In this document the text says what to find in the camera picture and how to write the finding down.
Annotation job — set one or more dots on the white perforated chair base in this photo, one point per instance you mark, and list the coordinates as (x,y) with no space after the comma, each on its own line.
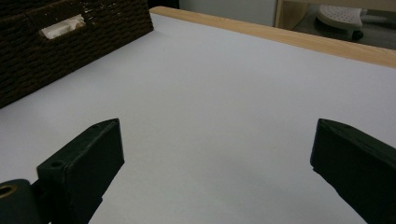
(339,16)

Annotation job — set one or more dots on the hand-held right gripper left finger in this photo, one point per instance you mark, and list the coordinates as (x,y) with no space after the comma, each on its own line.
(81,168)

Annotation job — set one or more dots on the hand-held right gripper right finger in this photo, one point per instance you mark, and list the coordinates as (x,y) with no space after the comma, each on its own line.
(358,161)

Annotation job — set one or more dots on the black caster wheel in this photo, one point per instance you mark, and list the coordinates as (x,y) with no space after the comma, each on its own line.
(357,35)

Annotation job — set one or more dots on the white cloth basket liner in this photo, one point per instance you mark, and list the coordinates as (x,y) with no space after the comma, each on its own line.
(63,27)

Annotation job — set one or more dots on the dark brown woven basket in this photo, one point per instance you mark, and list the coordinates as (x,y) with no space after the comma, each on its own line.
(62,56)

